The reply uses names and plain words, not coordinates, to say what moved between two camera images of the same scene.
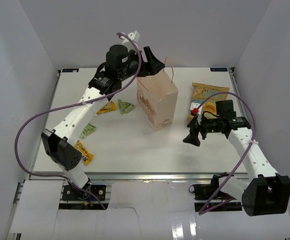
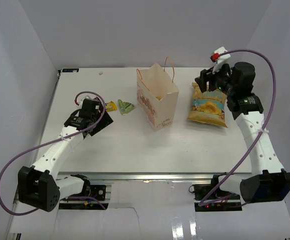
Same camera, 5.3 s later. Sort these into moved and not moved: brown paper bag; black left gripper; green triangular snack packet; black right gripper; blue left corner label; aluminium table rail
Moved: black left gripper; black right gripper
Not moved: aluminium table rail; brown paper bag; blue left corner label; green triangular snack packet
